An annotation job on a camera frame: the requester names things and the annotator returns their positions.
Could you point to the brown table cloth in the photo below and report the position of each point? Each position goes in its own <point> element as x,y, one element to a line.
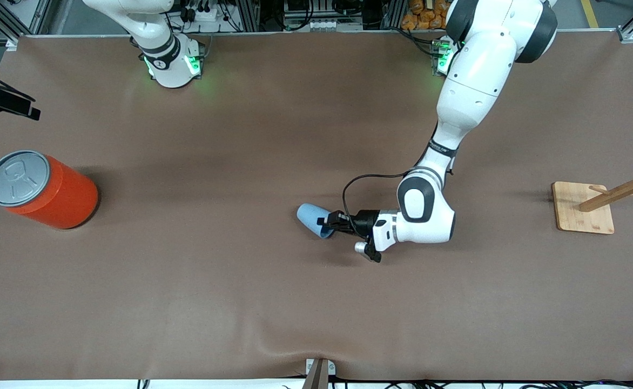
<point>187,270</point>

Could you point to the orange packaged goods pile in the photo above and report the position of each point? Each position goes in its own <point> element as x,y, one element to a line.
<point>422,16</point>

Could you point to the aluminium frame post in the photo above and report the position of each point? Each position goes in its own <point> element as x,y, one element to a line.
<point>247,13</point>
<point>393,13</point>

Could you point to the blue plastic cup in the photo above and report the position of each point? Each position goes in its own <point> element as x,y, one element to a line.
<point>308,215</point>

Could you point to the wooden cup rack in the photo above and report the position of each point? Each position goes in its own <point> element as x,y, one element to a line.
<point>584,208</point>

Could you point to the white power strip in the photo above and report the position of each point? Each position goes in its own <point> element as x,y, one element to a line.
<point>332,25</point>

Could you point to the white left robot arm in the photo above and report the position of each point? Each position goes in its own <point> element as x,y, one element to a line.
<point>473,81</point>

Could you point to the orange can with grey lid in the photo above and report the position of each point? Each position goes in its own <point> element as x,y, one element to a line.
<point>62,197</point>

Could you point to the power strip with black plugs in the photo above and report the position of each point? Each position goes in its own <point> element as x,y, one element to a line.
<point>203,13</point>

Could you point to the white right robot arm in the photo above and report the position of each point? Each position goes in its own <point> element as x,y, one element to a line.
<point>168,65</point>

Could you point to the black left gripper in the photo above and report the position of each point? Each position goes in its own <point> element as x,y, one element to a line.
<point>363,221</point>

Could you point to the metal table corner bracket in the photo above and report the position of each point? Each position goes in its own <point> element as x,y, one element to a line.
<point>627,37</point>
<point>12,44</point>

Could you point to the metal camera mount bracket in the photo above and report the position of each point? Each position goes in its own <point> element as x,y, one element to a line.
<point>319,375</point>

